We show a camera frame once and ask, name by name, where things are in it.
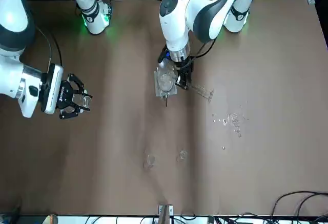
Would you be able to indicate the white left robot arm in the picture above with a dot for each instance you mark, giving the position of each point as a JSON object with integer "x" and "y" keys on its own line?
{"x": 179, "y": 16}

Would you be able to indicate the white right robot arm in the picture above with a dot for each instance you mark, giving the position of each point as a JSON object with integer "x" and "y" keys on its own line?
{"x": 10, "y": 16}

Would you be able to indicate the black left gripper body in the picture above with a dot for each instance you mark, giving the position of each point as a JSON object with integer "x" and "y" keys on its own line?
{"x": 184, "y": 67}

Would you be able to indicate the clear water puddle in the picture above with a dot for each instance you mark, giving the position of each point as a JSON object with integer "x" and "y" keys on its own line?
{"x": 235, "y": 120}

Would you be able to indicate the clear glass conical flask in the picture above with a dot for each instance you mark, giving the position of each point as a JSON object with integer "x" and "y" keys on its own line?
{"x": 85, "y": 101}

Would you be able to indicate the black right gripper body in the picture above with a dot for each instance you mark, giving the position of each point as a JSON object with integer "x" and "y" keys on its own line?
{"x": 68, "y": 94}

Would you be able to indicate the small clear glass vial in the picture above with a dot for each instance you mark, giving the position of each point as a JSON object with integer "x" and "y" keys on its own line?
{"x": 151, "y": 159}
{"x": 183, "y": 155}

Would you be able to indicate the clear glass graduated cylinder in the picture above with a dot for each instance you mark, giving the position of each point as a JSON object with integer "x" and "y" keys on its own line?
{"x": 200, "y": 90}

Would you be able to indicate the clear glass beaker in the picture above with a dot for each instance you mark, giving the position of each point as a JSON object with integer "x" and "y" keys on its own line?
{"x": 164, "y": 80}

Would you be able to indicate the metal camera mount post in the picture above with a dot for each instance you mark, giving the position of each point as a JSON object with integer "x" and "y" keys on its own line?
{"x": 165, "y": 213}

